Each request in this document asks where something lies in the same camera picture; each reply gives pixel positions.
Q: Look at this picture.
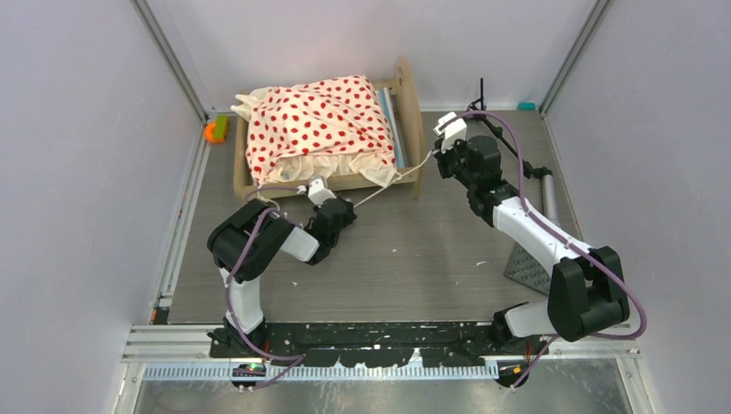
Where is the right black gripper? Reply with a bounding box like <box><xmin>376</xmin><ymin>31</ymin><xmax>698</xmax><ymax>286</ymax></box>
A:
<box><xmin>434</xmin><ymin>134</ymin><xmax>478</xmax><ymax>191</ymax></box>

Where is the strawberry print ruffled blanket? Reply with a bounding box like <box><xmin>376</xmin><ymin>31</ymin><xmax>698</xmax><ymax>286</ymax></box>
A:
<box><xmin>232</xmin><ymin>74</ymin><xmax>441</xmax><ymax>218</ymax></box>

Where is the wooden pet bed frame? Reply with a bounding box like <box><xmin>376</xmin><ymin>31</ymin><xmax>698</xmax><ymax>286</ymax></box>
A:
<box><xmin>234</xmin><ymin>57</ymin><xmax>424</xmax><ymax>204</ymax></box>

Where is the blue striped mattress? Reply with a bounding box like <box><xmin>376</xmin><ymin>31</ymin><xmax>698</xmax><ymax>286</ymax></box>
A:
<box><xmin>378</xmin><ymin>87</ymin><xmax>402</xmax><ymax>157</ymax></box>

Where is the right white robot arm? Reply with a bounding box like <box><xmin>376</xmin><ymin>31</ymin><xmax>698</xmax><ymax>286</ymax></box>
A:
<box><xmin>433</xmin><ymin>112</ymin><xmax>630</xmax><ymax>354</ymax></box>

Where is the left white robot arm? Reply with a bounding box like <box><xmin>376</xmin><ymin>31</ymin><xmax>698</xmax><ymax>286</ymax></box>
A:
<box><xmin>207</xmin><ymin>176</ymin><xmax>357</xmax><ymax>357</ymax></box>

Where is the black tripod stand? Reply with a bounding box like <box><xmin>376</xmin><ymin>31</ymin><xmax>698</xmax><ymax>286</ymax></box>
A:
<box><xmin>465</xmin><ymin>77</ymin><xmax>559</xmax><ymax>223</ymax></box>

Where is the teal small block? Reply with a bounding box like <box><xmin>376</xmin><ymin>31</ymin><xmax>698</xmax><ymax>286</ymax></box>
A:
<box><xmin>516</xmin><ymin>102</ymin><xmax>538</xmax><ymax>111</ymax></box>

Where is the black perforated pad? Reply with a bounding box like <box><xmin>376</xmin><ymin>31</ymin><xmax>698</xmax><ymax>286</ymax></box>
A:
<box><xmin>503</xmin><ymin>244</ymin><xmax>551</xmax><ymax>296</ymax></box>

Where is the orange green toy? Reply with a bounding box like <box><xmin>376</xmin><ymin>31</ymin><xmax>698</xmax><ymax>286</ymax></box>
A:
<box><xmin>203</xmin><ymin>115</ymin><xmax>229</xmax><ymax>144</ymax></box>

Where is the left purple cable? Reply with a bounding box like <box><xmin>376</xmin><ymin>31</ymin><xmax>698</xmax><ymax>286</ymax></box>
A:
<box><xmin>216</xmin><ymin>194</ymin><xmax>316</xmax><ymax>367</ymax></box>

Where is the purple cable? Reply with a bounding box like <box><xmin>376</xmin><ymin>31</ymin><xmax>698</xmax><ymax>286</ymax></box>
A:
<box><xmin>216</xmin><ymin>194</ymin><xmax>316</xmax><ymax>367</ymax></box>
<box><xmin>462</xmin><ymin>109</ymin><xmax>647</xmax><ymax>373</ymax></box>

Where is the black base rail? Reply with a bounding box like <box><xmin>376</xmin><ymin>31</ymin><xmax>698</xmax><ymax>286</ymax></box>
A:
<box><xmin>120</xmin><ymin>320</ymin><xmax>641</xmax><ymax>384</ymax></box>

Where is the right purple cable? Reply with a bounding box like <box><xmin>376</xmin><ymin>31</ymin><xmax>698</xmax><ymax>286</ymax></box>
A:
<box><xmin>462</xmin><ymin>109</ymin><xmax>647</xmax><ymax>373</ymax></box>

